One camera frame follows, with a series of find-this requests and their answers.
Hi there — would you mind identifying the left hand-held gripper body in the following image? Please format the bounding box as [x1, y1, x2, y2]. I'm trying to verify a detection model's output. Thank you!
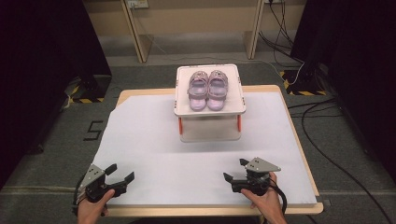
[76, 163, 128, 203]

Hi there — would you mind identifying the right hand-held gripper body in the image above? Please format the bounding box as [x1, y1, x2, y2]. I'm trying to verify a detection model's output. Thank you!
[231, 157, 282, 197]

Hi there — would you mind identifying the white two-tier shoe rack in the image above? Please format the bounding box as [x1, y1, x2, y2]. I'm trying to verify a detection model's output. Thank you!
[173, 63, 247, 144]

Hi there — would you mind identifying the pink child's sandal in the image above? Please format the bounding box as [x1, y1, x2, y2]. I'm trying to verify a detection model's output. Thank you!
[206, 69, 229, 112]
[187, 70, 209, 112]

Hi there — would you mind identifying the person's left hand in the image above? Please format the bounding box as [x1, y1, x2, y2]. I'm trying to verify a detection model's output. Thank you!
[77, 189, 116, 224]

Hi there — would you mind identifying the person's right hand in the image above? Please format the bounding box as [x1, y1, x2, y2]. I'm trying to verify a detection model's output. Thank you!
[240, 171, 289, 224]

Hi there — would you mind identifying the wooden table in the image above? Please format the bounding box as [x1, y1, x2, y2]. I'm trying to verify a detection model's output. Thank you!
[101, 84, 324, 217]

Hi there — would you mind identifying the white sheet table cover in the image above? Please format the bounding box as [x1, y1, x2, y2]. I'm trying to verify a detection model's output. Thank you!
[92, 91, 318, 206]

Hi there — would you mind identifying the yellow-black striped stand base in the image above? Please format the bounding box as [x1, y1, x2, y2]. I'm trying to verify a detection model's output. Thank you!
[64, 76, 106, 105]
[278, 69, 328, 97]

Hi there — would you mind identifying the black curtain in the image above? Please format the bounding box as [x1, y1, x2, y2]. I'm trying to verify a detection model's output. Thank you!
[0, 0, 112, 190]
[290, 0, 396, 185]

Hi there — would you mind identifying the beige background desk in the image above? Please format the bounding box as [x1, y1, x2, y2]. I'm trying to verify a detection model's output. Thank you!
[82, 0, 307, 64]

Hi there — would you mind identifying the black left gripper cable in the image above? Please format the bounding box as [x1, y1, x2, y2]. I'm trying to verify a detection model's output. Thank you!
[71, 175, 87, 217]

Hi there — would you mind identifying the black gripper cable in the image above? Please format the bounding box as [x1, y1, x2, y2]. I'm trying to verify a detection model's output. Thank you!
[71, 175, 87, 217]
[261, 183, 289, 223]

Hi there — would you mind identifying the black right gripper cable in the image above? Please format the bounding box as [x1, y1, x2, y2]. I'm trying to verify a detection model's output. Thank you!
[261, 183, 289, 223]

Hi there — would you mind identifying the long black floor cable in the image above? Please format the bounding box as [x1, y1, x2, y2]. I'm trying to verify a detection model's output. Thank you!
[288, 97, 394, 224]

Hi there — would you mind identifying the bundle of black cables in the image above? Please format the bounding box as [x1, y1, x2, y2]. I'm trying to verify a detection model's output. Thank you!
[257, 0, 305, 68]

